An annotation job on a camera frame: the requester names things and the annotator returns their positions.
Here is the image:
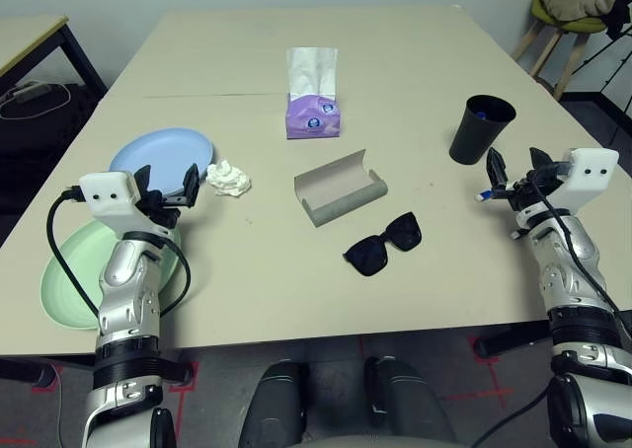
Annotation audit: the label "black left wrist camera cable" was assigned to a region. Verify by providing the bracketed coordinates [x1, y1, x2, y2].
[46, 185, 193, 321]

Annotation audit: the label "white tissue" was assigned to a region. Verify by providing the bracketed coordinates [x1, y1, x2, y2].
[205, 159, 253, 197]

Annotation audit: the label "grey power strip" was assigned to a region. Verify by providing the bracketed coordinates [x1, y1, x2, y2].
[9, 81, 53, 105]

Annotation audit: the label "purple tissue pack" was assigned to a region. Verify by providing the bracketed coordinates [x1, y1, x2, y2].
[284, 46, 343, 141]

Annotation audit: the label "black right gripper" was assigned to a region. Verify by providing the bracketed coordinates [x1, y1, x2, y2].
[486, 146, 565, 213]

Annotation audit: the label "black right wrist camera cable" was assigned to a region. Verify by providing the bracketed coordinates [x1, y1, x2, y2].
[530, 169, 632, 331]

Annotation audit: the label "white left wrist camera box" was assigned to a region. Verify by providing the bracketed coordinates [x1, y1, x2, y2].
[78, 170, 149, 237]

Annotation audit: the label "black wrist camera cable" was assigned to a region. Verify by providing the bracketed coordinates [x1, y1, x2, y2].
[530, 169, 632, 331]
[46, 185, 193, 321]

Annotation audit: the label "blue plate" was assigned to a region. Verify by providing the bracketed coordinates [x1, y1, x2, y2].
[108, 127, 216, 197]

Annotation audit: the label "grey glasses case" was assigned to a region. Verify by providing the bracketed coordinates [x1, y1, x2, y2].
[293, 147, 389, 230]

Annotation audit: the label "thin white power cable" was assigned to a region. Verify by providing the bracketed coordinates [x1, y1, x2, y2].
[0, 80, 73, 121]

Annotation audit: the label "black hanging cable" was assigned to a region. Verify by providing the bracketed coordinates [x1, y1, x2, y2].
[486, 391, 552, 448]

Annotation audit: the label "black sunglasses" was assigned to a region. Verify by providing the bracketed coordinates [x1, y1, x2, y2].
[343, 211, 424, 277]

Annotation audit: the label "dark grey left robot leg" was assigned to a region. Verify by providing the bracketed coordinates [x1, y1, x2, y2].
[238, 359, 310, 448]

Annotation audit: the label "dark grey robot leg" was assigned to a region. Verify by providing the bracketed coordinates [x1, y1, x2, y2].
[362, 354, 458, 448]
[238, 359, 310, 448]

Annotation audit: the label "black tripod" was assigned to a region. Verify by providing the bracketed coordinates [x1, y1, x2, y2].
[562, 0, 632, 148]

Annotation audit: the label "dark grey right robot leg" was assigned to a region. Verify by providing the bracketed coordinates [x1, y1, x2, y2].
[362, 354, 458, 448]

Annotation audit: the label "beige side table black legs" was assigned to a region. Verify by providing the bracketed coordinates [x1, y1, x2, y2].
[0, 14, 108, 104]

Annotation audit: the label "green plate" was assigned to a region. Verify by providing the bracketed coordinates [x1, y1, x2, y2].
[39, 218, 184, 331]

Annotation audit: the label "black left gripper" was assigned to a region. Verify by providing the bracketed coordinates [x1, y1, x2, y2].
[132, 163, 201, 232]

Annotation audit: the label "green stool with wooden legs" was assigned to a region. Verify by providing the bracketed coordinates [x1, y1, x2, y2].
[511, 0, 611, 102]

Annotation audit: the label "black cup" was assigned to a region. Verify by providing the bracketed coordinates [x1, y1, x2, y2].
[447, 94, 517, 166]

